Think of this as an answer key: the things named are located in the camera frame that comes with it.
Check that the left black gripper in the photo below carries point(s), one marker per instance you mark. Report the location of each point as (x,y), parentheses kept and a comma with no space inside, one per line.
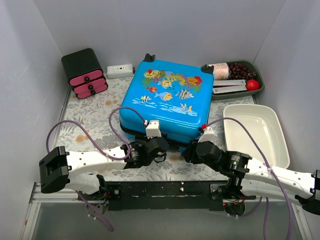
(160,155)

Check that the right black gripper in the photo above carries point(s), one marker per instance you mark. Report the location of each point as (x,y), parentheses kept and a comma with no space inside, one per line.
(188,154)

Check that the blue fish-print kids suitcase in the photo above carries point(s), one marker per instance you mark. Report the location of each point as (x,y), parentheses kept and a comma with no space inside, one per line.
(177,95)

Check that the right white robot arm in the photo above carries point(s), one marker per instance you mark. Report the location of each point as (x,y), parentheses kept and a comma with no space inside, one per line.
(248,176)

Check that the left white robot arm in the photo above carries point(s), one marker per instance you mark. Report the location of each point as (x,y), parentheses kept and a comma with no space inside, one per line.
(61,169)

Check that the floral patterned table mat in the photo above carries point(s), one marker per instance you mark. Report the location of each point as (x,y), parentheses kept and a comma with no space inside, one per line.
(94,114)

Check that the lower white toothpaste box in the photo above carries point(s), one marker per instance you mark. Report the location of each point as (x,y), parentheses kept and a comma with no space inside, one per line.
(229,89)

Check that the white toothpaste box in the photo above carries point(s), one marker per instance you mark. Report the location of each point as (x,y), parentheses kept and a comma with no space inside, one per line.
(228,83)
(229,89)

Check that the white plastic basin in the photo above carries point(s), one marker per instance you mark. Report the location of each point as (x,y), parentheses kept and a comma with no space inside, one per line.
(264,126)

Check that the white power adapter box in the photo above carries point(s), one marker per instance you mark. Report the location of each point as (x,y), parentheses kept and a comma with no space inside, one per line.
(120,71)

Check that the upper white toothpaste box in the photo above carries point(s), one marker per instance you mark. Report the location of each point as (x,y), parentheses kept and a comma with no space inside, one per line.
(228,83)

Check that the white pink tissue roll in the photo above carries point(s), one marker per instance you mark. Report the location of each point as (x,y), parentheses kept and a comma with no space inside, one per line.
(221,71)

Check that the dark green plastic tray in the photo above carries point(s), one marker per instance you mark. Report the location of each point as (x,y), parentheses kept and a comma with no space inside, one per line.
(257,75)

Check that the red apple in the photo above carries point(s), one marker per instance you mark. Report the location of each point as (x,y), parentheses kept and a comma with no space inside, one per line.
(252,85)

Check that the dark red grape bunch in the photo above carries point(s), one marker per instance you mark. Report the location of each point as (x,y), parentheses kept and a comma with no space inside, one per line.
(238,71)

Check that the black pink mini drawer chest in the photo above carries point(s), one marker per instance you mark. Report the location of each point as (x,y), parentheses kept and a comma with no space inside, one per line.
(84,73)

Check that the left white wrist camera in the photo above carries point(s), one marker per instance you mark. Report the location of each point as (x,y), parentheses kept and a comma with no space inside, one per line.
(153,129)

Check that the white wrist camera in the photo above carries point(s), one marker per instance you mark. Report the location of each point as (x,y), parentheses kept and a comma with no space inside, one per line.
(207,134)
(153,129)

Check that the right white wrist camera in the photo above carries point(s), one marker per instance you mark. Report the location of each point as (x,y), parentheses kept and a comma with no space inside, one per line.
(207,134)

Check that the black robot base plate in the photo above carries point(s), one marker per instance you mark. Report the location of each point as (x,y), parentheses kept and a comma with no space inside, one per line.
(161,195)

